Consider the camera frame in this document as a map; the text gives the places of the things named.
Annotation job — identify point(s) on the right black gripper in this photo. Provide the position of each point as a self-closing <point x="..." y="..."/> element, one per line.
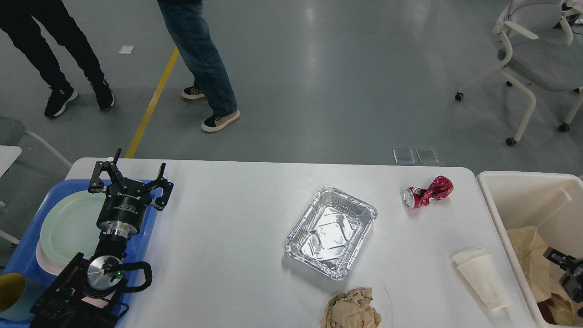
<point x="572" y="280"/>

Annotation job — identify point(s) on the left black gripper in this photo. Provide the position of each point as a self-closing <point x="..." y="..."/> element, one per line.
<point x="124" y="209"/>

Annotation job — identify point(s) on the brown paper bag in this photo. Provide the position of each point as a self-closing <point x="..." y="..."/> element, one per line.
<point x="529" y="248"/>
<point x="556" y="310"/>

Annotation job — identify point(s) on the green plate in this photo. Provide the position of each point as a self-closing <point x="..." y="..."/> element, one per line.
<point x="70" y="227"/>

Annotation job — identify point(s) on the dark green mug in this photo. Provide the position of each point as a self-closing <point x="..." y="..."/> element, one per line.
<point x="18" y="294"/>

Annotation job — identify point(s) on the aluminium foil tray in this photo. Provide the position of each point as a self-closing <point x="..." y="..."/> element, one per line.
<point x="331" y="232"/>

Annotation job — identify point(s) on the brown paper ball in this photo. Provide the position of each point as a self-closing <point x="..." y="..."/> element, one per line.
<point x="351" y="309"/>

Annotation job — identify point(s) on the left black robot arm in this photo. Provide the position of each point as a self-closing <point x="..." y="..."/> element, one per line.
<point x="58" y="308"/>

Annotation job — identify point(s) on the brown paper bag in bin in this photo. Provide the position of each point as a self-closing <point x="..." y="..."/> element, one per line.
<point x="556" y="310"/>

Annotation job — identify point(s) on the beige plastic bin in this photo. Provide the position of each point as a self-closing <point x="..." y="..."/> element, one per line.
<point x="553" y="203"/>

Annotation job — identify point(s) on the white paper cup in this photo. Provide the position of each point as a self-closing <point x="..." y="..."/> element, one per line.
<point x="479" y="270"/>

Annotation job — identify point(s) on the pink plate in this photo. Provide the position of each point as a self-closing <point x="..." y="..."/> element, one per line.
<point x="48" y="265"/>

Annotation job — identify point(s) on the blue plastic tray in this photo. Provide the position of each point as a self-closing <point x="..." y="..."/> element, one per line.
<point x="24" y="258"/>

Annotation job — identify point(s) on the grey chair at left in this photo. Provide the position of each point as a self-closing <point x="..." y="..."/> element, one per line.
<point x="11" y="132"/>

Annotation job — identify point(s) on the white paper scrap on floor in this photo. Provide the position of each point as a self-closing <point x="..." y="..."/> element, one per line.
<point x="126" y="49"/>

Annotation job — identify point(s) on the red foil wrapper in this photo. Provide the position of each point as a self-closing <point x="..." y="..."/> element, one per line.
<point x="440" y="188"/>

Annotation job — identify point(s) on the right floor outlet plate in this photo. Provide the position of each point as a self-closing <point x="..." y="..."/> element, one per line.
<point x="427" y="156"/>

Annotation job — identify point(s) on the floor outlet plate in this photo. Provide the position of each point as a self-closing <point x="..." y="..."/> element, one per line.
<point x="427" y="156"/>
<point x="404" y="156"/>

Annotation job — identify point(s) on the left floor outlet plate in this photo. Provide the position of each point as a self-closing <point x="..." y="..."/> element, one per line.
<point x="404" y="156"/>

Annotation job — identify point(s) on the standing person in black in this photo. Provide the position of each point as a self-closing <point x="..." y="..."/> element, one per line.
<point x="20" y="19"/>

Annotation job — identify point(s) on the white grey office chair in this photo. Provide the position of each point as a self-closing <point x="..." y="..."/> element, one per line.
<point x="536" y="45"/>

